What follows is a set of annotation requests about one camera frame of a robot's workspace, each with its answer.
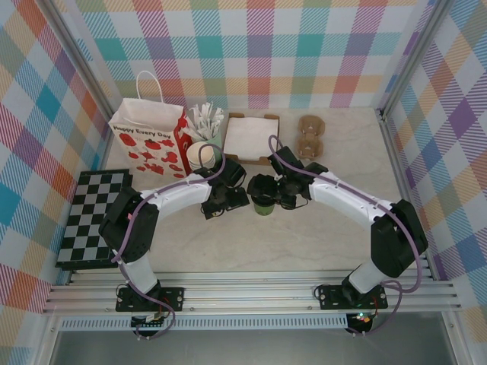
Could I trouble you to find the green paper coffee cup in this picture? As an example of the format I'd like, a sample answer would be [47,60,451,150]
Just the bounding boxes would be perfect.
[250,195,278,217]

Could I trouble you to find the brown cardboard cup carrier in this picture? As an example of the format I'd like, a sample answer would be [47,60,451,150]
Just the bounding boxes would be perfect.
[295,115,326,161]

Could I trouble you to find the white red printed paper bag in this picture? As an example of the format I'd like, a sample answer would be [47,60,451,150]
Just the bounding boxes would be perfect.
[108,70,193,179]

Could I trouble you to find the mint green holder cup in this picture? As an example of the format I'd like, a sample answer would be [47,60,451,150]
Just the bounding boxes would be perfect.
[200,127,223,152]

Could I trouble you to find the white napkin stack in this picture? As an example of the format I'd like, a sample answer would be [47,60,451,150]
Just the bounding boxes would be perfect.
[223,116,280,160]

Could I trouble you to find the white paper wrapped straws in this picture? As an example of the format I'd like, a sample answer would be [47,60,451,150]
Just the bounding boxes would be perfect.
[187,101,225,141]

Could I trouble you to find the black silver chessboard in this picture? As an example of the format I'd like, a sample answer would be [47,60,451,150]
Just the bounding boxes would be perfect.
[55,168,135,271]

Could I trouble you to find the aluminium side rail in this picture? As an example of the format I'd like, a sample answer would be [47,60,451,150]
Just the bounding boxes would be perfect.
[378,108,437,281]

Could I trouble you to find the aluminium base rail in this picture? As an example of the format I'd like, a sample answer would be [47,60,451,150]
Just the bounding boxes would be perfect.
[41,270,463,316]

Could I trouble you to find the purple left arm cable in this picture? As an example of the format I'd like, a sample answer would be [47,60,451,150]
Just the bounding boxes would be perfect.
[113,142,228,341]

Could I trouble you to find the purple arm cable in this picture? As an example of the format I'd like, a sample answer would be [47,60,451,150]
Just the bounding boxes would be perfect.
[268,135,424,338]
[113,142,228,341]

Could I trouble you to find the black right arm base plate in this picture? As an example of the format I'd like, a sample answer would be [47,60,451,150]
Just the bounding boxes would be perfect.
[314,283,388,311]

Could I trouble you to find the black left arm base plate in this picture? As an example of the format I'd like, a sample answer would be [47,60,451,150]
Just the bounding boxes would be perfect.
[115,285,186,313]

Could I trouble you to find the white slotted cable duct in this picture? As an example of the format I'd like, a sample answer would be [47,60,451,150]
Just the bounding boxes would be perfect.
[59,313,377,332]

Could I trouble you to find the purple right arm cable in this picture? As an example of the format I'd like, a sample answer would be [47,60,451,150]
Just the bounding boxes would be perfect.
[268,135,424,338]

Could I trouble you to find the right aluminium frame post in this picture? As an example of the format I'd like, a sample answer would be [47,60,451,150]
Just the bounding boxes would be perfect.
[378,0,450,119]

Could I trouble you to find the aluminium frame post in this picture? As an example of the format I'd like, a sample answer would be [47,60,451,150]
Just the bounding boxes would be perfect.
[378,0,450,119]
[47,0,118,125]

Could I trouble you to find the left aluminium frame post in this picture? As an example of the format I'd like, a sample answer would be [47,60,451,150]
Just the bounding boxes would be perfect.
[47,0,118,125]

